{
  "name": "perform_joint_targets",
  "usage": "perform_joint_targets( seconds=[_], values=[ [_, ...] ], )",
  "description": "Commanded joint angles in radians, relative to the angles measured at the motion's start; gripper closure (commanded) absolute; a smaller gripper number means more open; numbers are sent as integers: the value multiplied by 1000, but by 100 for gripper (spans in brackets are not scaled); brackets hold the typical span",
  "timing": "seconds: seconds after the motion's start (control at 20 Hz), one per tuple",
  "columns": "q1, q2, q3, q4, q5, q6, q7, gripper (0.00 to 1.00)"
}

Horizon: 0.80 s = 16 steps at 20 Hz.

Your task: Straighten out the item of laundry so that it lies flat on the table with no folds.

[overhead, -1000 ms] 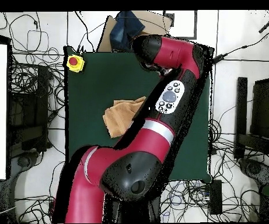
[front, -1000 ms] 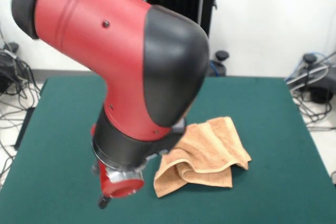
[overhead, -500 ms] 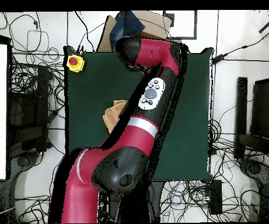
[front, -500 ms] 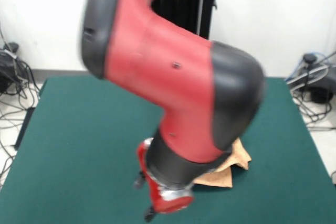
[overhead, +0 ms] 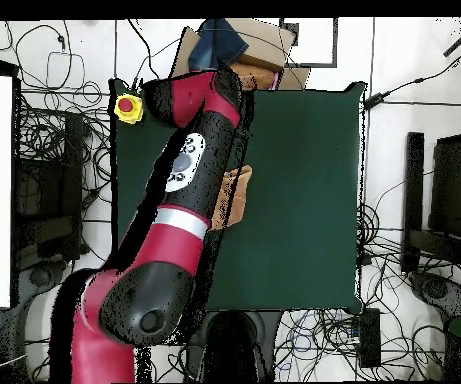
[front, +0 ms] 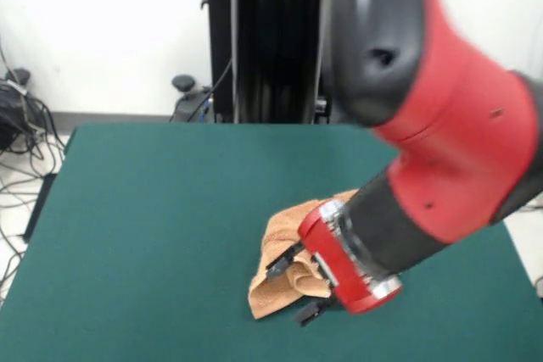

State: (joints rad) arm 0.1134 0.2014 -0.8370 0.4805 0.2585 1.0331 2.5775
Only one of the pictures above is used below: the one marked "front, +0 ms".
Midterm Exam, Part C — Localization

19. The black pedestal base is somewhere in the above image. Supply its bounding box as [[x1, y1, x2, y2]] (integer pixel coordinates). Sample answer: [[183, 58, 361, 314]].
[[169, 89, 332, 125]]

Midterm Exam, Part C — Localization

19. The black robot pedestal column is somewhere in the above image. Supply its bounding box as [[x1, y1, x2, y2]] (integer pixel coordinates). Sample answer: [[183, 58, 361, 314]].
[[199, 0, 340, 125]]

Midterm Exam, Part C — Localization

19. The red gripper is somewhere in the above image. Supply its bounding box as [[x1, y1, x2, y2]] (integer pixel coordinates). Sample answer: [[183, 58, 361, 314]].
[[265, 204, 404, 327]]

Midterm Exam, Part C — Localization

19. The tangle of black cables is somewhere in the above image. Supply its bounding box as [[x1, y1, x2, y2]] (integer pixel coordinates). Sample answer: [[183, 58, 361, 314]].
[[0, 39, 67, 295]]

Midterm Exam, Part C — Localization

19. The grey stand base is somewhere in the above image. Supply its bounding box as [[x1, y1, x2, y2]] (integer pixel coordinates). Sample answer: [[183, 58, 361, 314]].
[[0, 68, 33, 149]]

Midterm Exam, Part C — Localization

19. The dark green table cloth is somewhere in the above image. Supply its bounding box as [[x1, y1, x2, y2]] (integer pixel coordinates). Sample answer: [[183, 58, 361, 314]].
[[0, 123, 543, 362]]

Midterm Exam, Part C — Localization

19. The black pedestal levelling knob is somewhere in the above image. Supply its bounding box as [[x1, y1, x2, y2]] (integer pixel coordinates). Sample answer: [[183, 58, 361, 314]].
[[171, 75, 196, 92]]

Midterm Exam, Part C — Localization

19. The tan terry towel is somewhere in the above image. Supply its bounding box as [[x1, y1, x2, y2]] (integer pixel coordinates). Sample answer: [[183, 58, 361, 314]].
[[248, 190, 358, 320]]

